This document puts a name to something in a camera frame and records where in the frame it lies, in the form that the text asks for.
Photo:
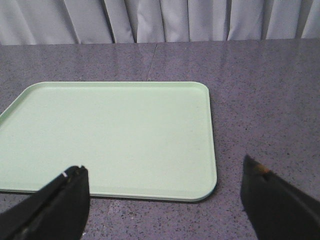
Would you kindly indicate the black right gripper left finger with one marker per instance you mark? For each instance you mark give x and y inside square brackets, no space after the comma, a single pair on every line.
[58,211]

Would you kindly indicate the grey pleated curtain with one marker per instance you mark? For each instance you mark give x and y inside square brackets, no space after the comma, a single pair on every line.
[35,22]

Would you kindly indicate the light green serving tray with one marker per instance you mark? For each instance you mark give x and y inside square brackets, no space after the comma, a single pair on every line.
[145,140]

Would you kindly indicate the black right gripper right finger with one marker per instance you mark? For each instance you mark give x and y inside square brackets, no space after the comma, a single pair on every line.
[276,209]

